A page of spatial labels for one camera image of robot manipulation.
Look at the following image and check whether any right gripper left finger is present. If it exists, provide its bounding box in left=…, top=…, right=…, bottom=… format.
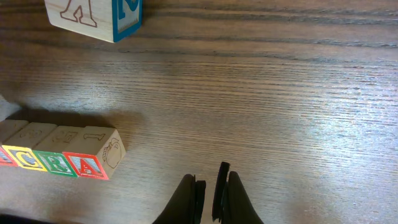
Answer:
left=153, top=174, right=206, bottom=224

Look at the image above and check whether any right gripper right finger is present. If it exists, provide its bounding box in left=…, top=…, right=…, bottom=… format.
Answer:
left=212, top=162, right=264, bottom=224

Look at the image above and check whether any red A block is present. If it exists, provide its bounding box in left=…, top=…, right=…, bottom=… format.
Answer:
left=63, top=126, right=126, bottom=180

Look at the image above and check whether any green R block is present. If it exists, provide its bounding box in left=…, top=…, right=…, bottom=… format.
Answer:
left=33, top=126, right=83, bottom=178

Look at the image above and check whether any yellow C block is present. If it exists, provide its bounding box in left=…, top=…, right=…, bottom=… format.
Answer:
left=3, top=123, right=57, bottom=172

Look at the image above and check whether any red I block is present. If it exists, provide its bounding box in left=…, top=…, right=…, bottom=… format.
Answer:
left=0, top=119, right=29, bottom=167

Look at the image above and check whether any white wooden X block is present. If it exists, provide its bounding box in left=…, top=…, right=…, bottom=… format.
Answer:
left=45, top=0, right=143, bottom=43

